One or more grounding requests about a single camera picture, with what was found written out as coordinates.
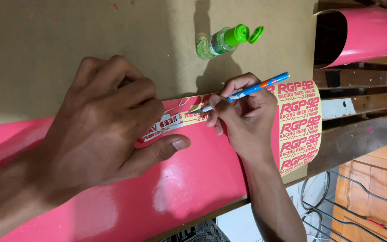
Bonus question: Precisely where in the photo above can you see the person's right hand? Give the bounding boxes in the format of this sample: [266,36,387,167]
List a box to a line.
[204,73,279,159]

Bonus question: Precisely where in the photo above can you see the person's left hand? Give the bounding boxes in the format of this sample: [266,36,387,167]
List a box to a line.
[41,55,191,199]

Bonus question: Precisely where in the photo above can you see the blue craft knife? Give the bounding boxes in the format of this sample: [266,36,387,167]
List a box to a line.
[188,71,290,115]

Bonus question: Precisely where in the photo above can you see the peeled vinyl waste strip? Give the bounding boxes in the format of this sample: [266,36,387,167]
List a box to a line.
[136,112,185,144]

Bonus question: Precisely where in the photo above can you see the pink vinyl sticker sheet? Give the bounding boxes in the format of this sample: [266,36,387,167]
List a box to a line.
[0,80,322,242]

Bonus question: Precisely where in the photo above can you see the clear bottle with green cap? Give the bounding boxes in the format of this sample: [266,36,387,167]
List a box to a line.
[196,24,265,60]

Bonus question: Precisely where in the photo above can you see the person's patterned shorts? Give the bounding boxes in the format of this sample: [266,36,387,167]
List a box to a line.
[160,219,231,242]

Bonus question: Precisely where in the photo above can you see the brown wooden cabinet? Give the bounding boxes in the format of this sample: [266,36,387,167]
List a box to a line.
[329,136,387,242]

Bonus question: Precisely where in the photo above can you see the pink vinyl roll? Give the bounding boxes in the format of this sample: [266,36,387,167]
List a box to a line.
[313,5,387,70]

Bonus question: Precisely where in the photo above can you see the grey cable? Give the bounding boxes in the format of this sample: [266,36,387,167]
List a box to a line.
[300,171,331,219]

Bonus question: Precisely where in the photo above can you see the wooden workbench frame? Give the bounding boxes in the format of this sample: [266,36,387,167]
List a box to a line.
[307,54,387,179]

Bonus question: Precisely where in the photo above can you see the grey wire rack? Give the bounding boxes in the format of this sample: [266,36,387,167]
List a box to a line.
[300,170,387,242]

